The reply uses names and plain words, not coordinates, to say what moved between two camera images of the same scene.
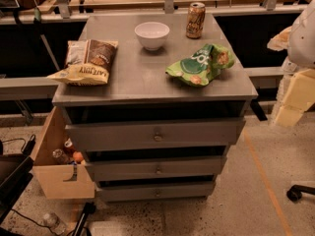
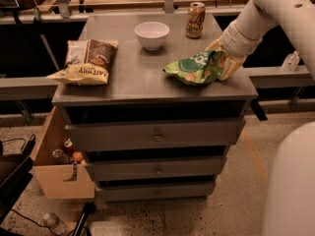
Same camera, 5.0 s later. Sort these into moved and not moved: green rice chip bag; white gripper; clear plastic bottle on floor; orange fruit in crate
Moved: white gripper
Not moved: orange fruit in crate; clear plastic bottle on floor; green rice chip bag
